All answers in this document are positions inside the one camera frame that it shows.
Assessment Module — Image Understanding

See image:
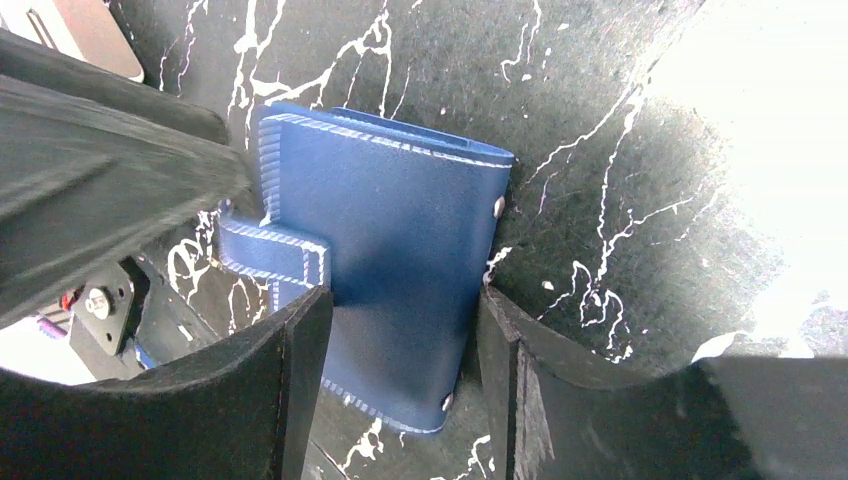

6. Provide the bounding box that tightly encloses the navy blue card holder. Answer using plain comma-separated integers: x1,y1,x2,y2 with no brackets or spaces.
219,103,515,435

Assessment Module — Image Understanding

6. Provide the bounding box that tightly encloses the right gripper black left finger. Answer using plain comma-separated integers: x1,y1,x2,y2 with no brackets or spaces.
1,287,333,479

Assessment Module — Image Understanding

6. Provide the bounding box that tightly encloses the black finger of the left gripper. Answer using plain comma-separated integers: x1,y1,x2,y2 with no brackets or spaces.
1,77,250,325
1,30,230,145

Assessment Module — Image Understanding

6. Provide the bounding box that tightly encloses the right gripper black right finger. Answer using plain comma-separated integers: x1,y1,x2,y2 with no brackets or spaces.
476,287,847,479

